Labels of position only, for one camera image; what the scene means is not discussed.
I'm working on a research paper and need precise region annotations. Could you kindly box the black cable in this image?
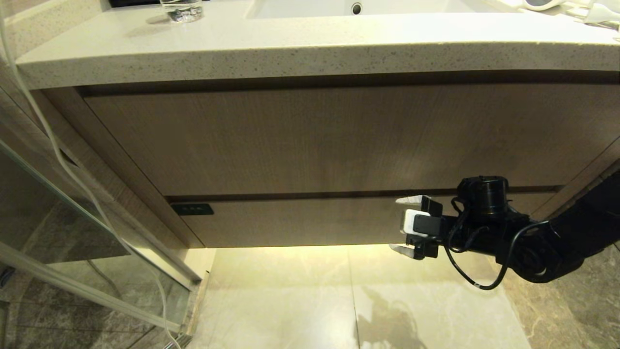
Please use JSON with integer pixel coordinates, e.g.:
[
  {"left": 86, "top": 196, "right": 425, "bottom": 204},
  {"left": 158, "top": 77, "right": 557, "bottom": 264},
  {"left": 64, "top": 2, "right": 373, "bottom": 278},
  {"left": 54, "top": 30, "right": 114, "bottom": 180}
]
[{"left": 443, "top": 198, "right": 551, "bottom": 291}]

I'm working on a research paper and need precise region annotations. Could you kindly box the clear drinking glass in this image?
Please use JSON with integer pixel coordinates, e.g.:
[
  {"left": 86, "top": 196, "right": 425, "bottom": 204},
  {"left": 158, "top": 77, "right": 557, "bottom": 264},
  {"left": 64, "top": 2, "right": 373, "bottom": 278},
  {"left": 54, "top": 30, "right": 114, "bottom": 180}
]
[{"left": 159, "top": 0, "right": 204, "bottom": 24}]

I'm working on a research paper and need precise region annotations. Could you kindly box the beige stone countertop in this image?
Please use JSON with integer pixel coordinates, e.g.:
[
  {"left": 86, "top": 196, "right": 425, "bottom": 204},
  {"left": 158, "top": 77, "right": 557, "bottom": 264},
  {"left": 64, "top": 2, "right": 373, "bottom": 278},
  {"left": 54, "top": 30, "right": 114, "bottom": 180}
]
[{"left": 15, "top": 0, "right": 620, "bottom": 91}]

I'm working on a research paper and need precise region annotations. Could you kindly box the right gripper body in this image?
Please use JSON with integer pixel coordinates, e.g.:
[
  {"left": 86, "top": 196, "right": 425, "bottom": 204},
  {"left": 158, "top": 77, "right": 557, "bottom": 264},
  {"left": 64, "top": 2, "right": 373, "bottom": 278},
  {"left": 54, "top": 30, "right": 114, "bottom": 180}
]
[{"left": 412, "top": 195, "right": 462, "bottom": 260}]

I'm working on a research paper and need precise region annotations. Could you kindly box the glass shower door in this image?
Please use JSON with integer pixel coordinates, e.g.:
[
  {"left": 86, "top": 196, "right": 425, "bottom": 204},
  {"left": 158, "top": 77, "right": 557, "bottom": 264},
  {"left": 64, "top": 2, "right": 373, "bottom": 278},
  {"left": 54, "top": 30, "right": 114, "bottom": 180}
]
[{"left": 0, "top": 82, "right": 203, "bottom": 336}]

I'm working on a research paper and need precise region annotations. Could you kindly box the black switch panel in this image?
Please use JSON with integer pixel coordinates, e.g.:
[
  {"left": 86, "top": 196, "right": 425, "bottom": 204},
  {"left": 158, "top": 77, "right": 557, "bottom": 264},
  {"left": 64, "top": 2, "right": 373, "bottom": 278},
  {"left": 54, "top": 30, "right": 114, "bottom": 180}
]
[{"left": 170, "top": 203, "right": 215, "bottom": 217}]

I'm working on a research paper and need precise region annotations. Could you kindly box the white sink basin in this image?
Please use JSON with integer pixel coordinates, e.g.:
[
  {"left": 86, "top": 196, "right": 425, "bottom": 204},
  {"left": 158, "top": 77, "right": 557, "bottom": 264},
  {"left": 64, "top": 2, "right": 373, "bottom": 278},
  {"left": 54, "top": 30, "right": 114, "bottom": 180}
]
[{"left": 245, "top": 0, "right": 486, "bottom": 20}]

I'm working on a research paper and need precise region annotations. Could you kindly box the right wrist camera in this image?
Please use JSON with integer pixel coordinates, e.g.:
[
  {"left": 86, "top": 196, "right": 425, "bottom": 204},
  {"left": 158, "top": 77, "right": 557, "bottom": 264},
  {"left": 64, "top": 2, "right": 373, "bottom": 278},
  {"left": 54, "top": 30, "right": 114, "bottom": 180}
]
[{"left": 401, "top": 209, "right": 444, "bottom": 238}]

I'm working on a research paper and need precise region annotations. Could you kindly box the white hair dryer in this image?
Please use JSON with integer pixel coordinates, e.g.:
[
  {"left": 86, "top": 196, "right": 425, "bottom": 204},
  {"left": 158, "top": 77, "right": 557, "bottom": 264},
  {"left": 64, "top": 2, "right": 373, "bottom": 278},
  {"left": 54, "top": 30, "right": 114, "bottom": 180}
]
[{"left": 512, "top": 0, "right": 568, "bottom": 12}]

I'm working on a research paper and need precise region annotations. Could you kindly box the white power plug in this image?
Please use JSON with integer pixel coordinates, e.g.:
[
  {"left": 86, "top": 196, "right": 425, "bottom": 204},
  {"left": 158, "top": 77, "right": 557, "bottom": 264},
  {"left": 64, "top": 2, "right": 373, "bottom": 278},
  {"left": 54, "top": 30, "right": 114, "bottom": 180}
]
[{"left": 564, "top": 0, "right": 620, "bottom": 31}]

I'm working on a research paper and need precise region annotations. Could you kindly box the tall wooden drawer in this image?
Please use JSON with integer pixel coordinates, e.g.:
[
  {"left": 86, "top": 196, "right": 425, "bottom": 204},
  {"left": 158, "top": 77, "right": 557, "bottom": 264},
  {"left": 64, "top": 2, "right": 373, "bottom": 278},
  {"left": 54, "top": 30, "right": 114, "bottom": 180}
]
[{"left": 81, "top": 73, "right": 620, "bottom": 198}]

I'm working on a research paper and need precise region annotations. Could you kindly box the low wooden drawer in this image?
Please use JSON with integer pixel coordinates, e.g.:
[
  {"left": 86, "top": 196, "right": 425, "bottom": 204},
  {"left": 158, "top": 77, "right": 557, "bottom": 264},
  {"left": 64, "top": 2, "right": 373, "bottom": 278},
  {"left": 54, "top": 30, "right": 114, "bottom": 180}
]
[{"left": 166, "top": 187, "right": 568, "bottom": 249}]

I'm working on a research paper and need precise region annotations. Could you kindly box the white cable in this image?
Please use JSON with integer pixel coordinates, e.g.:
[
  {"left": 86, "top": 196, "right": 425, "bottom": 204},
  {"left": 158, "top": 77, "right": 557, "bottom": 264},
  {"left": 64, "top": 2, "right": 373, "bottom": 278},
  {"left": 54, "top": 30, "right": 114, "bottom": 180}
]
[{"left": 0, "top": 0, "right": 183, "bottom": 349}]

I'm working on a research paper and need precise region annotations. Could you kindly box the wooden vanity cabinet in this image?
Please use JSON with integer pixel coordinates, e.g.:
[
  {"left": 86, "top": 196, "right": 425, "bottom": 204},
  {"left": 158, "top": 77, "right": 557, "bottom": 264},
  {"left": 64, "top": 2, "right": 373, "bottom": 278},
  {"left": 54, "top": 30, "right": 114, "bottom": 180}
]
[{"left": 29, "top": 70, "right": 620, "bottom": 250}]

